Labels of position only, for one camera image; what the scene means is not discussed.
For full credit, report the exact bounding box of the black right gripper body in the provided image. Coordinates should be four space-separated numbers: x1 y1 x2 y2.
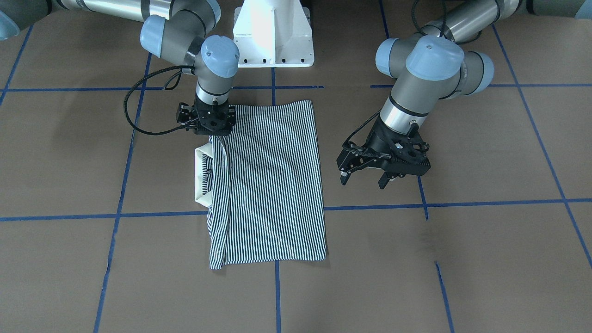
176 99 236 136

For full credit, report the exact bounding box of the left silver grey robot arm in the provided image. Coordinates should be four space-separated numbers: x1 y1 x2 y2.
336 0 591 188

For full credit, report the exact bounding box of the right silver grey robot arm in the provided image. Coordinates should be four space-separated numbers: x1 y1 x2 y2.
0 0 240 136

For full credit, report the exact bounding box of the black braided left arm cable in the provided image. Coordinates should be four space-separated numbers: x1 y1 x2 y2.
345 0 484 148

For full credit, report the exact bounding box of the navy white striped polo shirt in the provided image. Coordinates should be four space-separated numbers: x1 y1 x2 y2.
194 100 327 270

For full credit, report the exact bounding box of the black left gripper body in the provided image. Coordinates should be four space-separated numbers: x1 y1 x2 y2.
351 117 431 176

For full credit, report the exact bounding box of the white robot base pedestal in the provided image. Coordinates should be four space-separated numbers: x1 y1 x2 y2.
233 0 315 68

